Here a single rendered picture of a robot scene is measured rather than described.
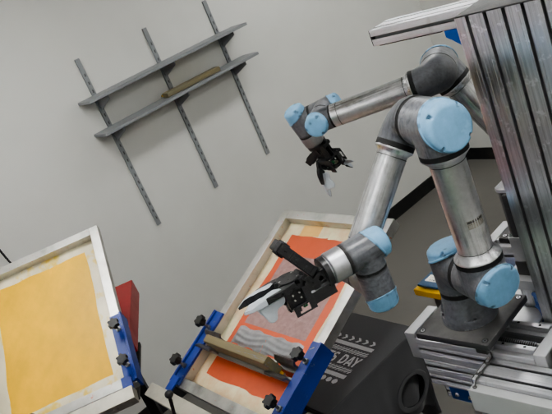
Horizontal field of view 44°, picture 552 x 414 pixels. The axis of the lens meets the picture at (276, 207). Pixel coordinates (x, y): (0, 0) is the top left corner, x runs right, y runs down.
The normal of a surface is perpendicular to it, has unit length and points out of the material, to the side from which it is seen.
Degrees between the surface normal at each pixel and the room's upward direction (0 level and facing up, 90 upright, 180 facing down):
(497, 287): 97
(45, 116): 90
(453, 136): 82
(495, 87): 90
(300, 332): 22
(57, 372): 32
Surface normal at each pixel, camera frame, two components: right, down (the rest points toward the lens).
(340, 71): 0.61, 0.04
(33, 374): -0.22, -0.58
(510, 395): -0.37, -0.87
